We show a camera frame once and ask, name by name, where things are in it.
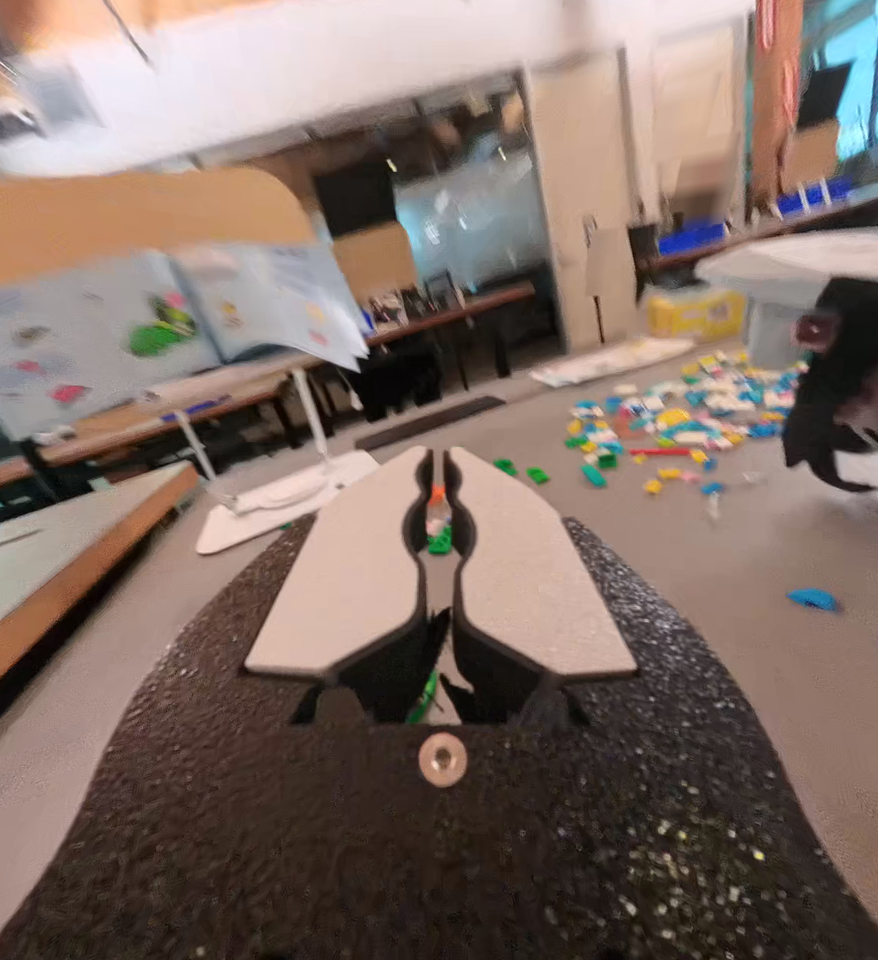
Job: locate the low blue storage bin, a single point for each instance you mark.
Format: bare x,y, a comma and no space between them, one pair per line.
814,199

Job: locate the grey desk with wooden edge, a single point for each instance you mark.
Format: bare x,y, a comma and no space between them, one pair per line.
48,540

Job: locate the closed flower print booklet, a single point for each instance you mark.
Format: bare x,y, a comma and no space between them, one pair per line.
611,360

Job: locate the open instruction booklet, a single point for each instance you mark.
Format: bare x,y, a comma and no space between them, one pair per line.
274,300

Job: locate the pile of colourful lego bricks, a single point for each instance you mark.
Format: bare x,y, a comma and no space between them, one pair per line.
679,431

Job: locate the yellow lego box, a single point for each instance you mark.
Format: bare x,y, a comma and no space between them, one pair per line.
694,313

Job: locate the black wall screen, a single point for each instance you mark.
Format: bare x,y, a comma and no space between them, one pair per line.
356,199

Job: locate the group of green lego bricks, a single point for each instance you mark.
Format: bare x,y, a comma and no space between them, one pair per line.
537,475

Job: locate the white book stand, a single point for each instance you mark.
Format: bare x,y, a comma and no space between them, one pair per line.
258,517

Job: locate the blue curved lego piece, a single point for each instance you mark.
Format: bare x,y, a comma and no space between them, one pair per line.
814,598

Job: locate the brown-top desk with black legs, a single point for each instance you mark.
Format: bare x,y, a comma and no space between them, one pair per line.
709,257

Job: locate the white table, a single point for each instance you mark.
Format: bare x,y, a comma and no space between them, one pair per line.
806,262

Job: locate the long brown-top desk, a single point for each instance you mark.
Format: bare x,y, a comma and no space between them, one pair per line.
476,302

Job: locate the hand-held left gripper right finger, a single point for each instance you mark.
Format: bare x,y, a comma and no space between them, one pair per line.
536,592

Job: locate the small orange green lego assembly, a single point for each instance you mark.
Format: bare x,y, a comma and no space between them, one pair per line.
440,540

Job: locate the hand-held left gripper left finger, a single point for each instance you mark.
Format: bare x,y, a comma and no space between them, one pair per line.
334,585

